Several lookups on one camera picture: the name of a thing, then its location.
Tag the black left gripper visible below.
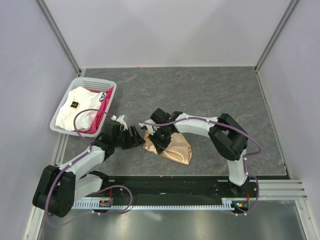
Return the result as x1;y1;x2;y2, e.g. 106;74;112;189
112;125;145;150

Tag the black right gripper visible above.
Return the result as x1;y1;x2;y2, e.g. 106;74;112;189
148;127;172;154

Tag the peach satin napkin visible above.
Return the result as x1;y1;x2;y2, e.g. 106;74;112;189
143;130;193;165

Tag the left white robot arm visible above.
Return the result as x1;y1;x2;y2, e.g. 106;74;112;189
32;122;145;218

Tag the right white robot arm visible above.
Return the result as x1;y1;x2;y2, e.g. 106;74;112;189
145;108;248;197

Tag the pink cloth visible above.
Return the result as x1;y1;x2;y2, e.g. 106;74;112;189
75;87;114;135

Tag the white plastic basket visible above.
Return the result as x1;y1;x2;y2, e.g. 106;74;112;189
50;77;117;138

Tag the white cloth with logo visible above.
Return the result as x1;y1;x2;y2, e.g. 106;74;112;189
55;86;104;131

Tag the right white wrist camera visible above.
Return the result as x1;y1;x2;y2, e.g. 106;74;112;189
139;119;156;135

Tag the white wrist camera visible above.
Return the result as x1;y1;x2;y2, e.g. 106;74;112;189
139;119;156;135
111;114;128;130

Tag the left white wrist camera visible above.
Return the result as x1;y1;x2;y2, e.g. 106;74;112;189
111;114;128;130

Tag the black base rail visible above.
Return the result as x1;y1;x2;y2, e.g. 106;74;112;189
102;175;258;204

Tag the light blue cable duct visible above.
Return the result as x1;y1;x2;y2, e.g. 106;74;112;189
71;197;235;211

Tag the left aluminium frame post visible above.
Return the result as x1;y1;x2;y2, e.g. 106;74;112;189
35;0;82;77

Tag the aluminium frame post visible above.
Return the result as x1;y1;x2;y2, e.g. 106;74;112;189
35;0;82;77
254;0;300;73

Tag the right aluminium frame post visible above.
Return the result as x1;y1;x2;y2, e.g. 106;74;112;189
254;0;300;73

